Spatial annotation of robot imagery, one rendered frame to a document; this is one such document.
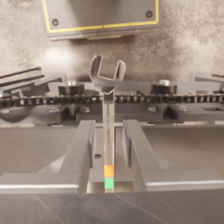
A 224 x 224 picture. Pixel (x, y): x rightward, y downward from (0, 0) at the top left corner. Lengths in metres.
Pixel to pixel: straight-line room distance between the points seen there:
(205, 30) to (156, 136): 1.41
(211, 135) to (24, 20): 1.46
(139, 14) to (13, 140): 0.98
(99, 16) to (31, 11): 0.62
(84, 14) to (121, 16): 0.21
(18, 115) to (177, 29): 1.30
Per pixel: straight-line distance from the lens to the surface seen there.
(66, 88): 0.50
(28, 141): 0.26
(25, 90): 0.63
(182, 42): 1.51
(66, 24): 1.10
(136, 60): 1.39
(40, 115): 0.50
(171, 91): 0.52
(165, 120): 0.52
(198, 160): 0.29
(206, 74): 1.60
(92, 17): 1.08
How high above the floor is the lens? 1.37
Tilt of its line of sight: 73 degrees down
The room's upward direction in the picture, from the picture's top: 174 degrees clockwise
